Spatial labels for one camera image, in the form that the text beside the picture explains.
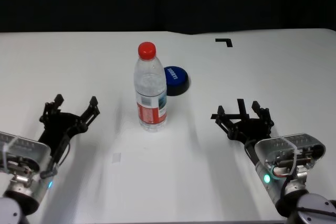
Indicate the black L-shaped tape mark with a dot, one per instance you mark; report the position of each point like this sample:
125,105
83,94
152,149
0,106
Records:
228,41

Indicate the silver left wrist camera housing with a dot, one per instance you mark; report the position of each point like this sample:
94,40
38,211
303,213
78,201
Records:
23,148

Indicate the blue round push button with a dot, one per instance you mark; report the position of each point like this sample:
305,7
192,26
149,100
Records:
176,77

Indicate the clear red-capped water bottle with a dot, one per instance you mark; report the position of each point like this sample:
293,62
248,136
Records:
151,90

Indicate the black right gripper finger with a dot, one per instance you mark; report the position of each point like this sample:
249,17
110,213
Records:
223,120
265,119

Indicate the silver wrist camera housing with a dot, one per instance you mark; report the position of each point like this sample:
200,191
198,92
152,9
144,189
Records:
23,148
288,145

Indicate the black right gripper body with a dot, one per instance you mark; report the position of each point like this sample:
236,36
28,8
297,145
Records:
249,129

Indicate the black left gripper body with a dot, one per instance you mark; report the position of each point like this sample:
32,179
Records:
57,127

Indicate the small clear tape piece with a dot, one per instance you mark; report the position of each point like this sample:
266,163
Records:
116,157

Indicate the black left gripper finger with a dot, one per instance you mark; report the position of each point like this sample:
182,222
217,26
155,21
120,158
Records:
93,108
59,99

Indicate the long black T tape mark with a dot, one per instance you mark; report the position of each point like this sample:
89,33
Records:
241,106

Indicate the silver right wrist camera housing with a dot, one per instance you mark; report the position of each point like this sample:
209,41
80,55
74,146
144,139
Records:
288,145

